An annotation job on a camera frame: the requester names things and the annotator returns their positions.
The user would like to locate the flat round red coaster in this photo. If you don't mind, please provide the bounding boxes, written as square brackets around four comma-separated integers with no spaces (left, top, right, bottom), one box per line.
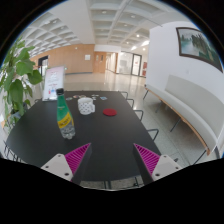
[102,107,118,117]

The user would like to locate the green leafy potted plant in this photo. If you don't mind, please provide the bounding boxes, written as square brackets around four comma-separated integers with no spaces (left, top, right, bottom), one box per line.
[0,36,44,134]

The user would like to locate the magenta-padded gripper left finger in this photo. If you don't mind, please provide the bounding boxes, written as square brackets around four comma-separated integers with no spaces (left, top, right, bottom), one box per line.
[40,142,93,186]

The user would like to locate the wooden double door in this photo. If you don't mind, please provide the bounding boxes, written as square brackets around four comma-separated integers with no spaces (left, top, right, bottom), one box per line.
[93,51,108,74]

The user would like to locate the black-framed glass door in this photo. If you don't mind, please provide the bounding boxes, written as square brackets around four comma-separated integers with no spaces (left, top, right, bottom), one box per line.
[131,53,143,77]

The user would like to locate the row of black chairs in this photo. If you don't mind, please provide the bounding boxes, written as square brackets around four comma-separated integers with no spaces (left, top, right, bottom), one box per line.
[119,90,160,141]

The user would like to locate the green plastic drink bottle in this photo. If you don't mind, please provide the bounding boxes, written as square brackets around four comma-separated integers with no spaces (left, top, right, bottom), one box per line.
[55,87,76,140]

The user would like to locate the long white wall bench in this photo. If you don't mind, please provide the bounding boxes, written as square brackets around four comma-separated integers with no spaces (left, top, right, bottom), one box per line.
[143,74,224,158]

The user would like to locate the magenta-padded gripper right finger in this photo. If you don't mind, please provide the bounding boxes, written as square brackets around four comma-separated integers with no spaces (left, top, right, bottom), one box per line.
[132,143,184,186]

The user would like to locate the recessed ceiling lights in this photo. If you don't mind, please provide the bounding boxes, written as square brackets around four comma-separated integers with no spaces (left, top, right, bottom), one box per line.
[49,9,151,48]

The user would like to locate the white patterned mug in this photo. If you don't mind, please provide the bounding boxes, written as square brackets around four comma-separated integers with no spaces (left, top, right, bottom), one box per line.
[77,96,96,116]

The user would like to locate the dark framed landscape picture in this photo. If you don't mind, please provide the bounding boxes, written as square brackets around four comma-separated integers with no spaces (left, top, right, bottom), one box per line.
[175,26,224,73]

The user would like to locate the clear acrylic sign stand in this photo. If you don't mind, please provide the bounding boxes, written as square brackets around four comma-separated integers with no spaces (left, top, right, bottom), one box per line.
[42,65,66,102]

